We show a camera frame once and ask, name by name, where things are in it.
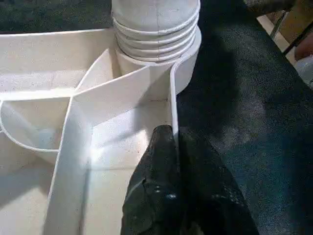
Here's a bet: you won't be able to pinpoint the white plastic table top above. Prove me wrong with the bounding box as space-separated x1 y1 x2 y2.
0 28 203 235

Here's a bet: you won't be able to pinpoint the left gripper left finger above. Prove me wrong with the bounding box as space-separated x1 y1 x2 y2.
121 125 181 235

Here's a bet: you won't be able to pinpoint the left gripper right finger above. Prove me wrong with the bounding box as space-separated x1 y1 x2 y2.
179 132 260 235

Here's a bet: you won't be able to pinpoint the white plastic table leg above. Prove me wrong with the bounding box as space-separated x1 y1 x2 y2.
111 0 201 63

